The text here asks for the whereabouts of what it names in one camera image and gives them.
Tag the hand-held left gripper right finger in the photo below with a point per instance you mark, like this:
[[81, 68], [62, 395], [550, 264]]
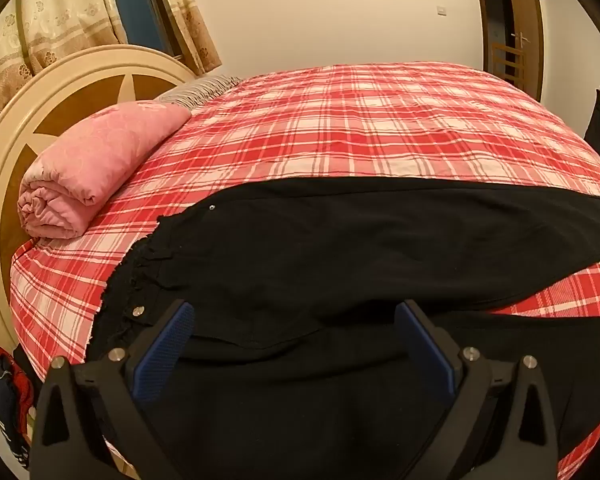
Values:
[[427, 355]]

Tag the cream wooden headboard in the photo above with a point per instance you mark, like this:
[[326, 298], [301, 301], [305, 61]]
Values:
[[45, 125]]

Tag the pile of colourful clothes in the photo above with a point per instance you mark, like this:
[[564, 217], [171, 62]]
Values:
[[7, 400]]

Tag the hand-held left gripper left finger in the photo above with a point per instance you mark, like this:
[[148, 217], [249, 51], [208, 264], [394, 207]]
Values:
[[162, 355]]

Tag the black pants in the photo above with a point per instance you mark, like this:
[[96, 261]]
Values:
[[360, 280]]

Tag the window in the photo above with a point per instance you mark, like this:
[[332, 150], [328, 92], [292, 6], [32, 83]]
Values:
[[140, 5]]

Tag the red plaid bed sheet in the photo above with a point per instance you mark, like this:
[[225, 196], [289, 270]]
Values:
[[360, 125]]

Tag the striped grey pillow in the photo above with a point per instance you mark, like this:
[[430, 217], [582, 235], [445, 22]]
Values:
[[200, 91]]

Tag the pink folded quilt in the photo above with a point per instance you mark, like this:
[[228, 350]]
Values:
[[95, 170]]

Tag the beige floral curtain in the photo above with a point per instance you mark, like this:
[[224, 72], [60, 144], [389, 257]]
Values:
[[70, 15]]

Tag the wooden door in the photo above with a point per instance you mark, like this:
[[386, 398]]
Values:
[[512, 25]]

